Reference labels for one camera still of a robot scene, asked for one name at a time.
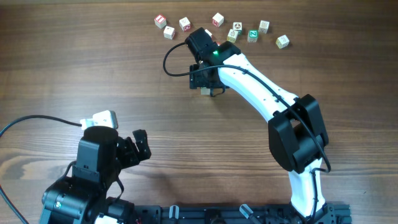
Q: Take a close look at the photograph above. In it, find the plain wooden base block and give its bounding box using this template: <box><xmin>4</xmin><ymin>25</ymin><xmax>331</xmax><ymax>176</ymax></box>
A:
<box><xmin>200</xmin><ymin>88</ymin><xmax>211</xmax><ymax>95</ymax></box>

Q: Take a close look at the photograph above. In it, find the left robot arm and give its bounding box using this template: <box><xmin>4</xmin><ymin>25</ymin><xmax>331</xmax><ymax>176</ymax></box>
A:
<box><xmin>39</xmin><ymin>126</ymin><xmax>151</xmax><ymax>223</ymax></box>

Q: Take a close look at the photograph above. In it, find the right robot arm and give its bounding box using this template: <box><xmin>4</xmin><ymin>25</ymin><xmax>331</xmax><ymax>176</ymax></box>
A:
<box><xmin>184</xmin><ymin>28</ymin><xmax>331</xmax><ymax>220</ymax></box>

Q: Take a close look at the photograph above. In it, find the wooden block near centre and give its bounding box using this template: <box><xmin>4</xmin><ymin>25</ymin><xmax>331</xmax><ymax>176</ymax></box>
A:
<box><xmin>205</xmin><ymin>29</ymin><xmax>213</xmax><ymax>38</ymax></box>

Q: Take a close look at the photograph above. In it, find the wooden block yellow side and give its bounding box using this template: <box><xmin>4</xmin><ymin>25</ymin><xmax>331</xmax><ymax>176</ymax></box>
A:
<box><xmin>227</xmin><ymin>29</ymin><xmax>239</xmax><ymax>43</ymax></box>

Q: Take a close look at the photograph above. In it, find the wooden block red letter side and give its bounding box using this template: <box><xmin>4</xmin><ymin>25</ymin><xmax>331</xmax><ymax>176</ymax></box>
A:
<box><xmin>212</xmin><ymin>12</ymin><xmax>224</xmax><ymax>27</ymax></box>

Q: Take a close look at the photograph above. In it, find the wooden block red picture side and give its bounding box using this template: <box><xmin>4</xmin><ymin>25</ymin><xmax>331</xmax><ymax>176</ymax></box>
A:
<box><xmin>179</xmin><ymin>17</ymin><xmax>192</xmax><ymax>32</ymax></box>

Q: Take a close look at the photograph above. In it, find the wooden block animal face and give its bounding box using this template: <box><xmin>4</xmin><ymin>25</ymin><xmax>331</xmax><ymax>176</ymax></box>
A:
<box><xmin>233</xmin><ymin>22</ymin><xmax>243</xmax><ymax>34</ymax></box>

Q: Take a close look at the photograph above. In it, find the plain wooden block red side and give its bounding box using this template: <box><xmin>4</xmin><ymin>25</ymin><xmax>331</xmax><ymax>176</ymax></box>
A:
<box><xmin>164</xmin><ymin>26</ymin><xmax>175</xmax><ymax>40</ymax></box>

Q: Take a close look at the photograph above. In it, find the green letter Z block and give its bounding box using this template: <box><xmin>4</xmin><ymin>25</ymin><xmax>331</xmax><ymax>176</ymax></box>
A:
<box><xmin>248</xmin><ymin>30</ymin><xmax>259</xmax><ymax>42</ymax></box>

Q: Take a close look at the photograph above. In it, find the wooden block pattern top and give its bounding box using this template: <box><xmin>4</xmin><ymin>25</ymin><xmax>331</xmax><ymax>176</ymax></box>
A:
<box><xmin>258</xmin><ymin>20</ymin><xmax>270</xmax><ymax>34</ymax></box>

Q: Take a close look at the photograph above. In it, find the yellow sided wooden block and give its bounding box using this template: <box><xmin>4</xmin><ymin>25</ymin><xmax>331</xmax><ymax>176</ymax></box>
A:
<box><xmin>275</xmin><ymin>35</ymin><xmax>290</xmax><ymax>49</ymax></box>

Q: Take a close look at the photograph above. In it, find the right camera cable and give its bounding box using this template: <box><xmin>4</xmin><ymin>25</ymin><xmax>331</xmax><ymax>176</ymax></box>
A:
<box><xmin>162</xmin><ymin>42</ymin><xmax>332</xmax><ymax>218</ymax></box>

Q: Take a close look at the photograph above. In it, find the camera cable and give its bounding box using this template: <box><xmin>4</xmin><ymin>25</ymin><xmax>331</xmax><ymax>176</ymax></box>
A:
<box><xmin>162</xmin><ymin>42</ymin><xmax>332</xmax><ymax>218</ymax></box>
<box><xmin>0</xmin><ymin>114</ymin><xmax>83</xmax><ymax>224</ymax></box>

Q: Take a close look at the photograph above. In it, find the left camera cable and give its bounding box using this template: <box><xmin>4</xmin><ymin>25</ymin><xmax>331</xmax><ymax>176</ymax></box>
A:
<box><xmin>0</xmin><ymin>114</ymin><xmax>83</xmax><ymax>224</ymax></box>

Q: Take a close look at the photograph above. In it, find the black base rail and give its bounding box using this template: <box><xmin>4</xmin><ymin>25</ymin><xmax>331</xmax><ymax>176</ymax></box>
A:
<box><xmin>133</xmin><ymin>203</ymin><xmax>353</xmax><ymax>224</ymax></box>

